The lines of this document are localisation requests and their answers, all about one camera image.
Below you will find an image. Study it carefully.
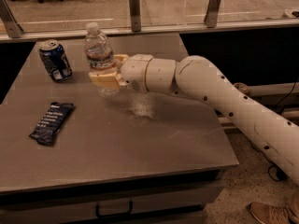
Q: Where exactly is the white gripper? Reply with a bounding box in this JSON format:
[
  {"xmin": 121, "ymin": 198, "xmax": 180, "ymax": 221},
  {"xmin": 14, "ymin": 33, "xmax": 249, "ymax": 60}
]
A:
[{"xmin": 89, "ymin": 54, "xmax": 153, "ymax": 93}]

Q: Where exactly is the clear plastic water bottle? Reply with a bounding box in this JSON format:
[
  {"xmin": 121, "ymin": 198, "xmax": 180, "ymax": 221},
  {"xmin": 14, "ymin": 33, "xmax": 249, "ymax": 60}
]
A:
[{"xmin": 84, "ymin": 22, "xmax": 120, "ymax": 98}]

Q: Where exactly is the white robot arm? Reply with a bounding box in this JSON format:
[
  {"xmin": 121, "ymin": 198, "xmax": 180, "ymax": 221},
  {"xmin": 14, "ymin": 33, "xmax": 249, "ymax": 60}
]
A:
[{"xmin": 89, "ymin": 54, "xmax": 299, "ymax": 184}]

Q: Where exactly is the blue soda can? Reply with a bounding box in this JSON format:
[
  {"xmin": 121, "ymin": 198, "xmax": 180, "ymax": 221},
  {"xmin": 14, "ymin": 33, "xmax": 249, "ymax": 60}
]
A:
[{"xmin": 39, "ymin": 39, "xmax": 72, "ymax": 82}]

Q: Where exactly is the dark blue snack packet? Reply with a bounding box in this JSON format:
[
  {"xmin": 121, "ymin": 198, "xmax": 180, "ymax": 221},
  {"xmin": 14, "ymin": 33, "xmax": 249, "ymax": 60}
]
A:
[{"xmin": 29, "ymin": 102, "xmax": 75, "ymax": 146}]

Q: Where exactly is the orange tape roll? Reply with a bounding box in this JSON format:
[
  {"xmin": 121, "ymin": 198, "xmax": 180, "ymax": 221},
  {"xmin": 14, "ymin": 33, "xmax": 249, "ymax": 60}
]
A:
[{"xmin": 234, "ymin": 82, "xmax": 249, "ymax": 94}]

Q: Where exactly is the grey table drawer front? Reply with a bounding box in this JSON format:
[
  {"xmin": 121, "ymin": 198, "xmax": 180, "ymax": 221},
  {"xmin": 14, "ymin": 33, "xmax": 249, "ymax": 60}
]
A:
[{"xmin": 0, "ymin": 180, "xmax": 223, "ymax": 224}]

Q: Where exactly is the tan sneaker shoe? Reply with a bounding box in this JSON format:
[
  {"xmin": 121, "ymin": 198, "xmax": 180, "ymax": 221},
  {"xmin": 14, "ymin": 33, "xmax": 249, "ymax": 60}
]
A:
[{"xmin": 249, "ymin": 202, "xmax": 298, "ymax": 224}]

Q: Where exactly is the middle metal glass bracket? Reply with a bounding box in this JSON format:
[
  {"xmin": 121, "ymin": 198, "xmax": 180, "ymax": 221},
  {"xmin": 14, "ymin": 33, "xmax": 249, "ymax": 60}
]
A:
[{"xmin": 129, "ymin": 0, "xmax": 141, "ymax": 33}]

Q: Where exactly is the metal glass bracket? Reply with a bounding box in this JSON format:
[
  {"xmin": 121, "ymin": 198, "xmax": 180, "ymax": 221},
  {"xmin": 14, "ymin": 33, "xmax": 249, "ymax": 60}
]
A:
[
  {"xmin": 204, "ymin": 0, "xmax": 221, "ymax": 28},
  {"xmin": 0, "ymin": 0, "xmax": 23, "ymax": 38},
  {"xmin": 129, "ymin": 0, "xmax": 141, "ymax": 33}
]

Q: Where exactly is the left metal glass bracket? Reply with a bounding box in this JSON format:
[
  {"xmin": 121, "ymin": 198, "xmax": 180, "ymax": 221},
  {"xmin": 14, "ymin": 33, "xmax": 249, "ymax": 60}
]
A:
[{"xmin": 0, "ymin": 0, "xmax": 23, "ymax": 38}]

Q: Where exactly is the right metal glass bracket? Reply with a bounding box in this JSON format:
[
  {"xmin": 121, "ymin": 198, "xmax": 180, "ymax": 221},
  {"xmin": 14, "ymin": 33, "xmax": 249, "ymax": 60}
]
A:
[{"xmin": 204, "ymin": 0, "xmax": 221, "ymax": 28}]

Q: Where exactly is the black drawer handle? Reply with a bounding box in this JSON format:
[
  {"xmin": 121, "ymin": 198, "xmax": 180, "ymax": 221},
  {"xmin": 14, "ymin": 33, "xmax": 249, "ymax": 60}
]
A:
[{"xmin": 95, "ymin": 201, "xmax": 133, "ymax": 219}]

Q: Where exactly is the black floor cable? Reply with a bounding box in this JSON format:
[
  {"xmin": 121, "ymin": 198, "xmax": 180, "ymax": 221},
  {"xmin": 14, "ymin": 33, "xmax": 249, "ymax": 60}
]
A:
[{"xmin": 249, "ymin": 77, "xmax": 299, "ymax": 183}]

